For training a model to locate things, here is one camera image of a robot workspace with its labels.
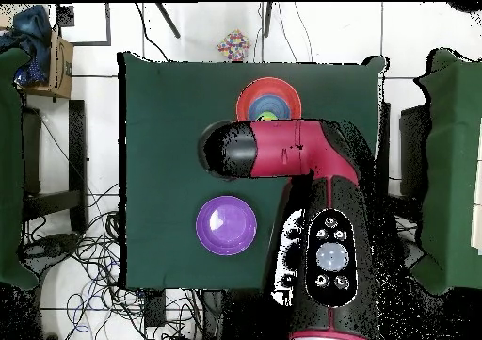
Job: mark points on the black stool frame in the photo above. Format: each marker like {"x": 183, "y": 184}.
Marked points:
{"x": 77, "y": 189}
{"x": 412, "y": 148}

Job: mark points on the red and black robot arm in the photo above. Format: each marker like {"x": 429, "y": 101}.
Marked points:
{"x": 286, "y": 148}

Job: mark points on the black rectangular frame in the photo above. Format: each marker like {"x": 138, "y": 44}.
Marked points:
{"x": 108, "y": 23}

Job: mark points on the black pedestal foot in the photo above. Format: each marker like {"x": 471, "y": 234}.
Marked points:
{"x": 52, "y": 246}

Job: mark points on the dark green tablecloth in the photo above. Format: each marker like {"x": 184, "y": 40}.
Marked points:
{"x": 169, "y": 129}

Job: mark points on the purple plastic bowl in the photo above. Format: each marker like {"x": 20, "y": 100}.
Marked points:
{"x": 226, "y": 225}

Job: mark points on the blue cloth bundle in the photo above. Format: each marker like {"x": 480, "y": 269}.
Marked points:
{"x": 32, "y": 27}

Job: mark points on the green cloth covered table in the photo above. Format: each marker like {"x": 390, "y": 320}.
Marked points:
{"x": 452, "y": 166}
{"x": 11, "y": 166}

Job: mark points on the small light blue bowl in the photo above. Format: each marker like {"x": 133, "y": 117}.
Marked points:
{"x": 271, "y": 102}

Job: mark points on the cardboard box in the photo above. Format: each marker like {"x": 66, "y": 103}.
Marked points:
{"x": 60, "y": 72}

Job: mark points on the green plastic cup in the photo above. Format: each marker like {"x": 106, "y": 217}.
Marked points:
{"x": 260, "y": 114}

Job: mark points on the black tripod leg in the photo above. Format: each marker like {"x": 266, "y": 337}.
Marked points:
{"x": 267, "y": 19}
{"x": 168, "y": 19}

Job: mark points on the wide orange-red bowl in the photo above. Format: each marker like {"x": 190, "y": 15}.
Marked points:
{"x": 244, "y": 99}

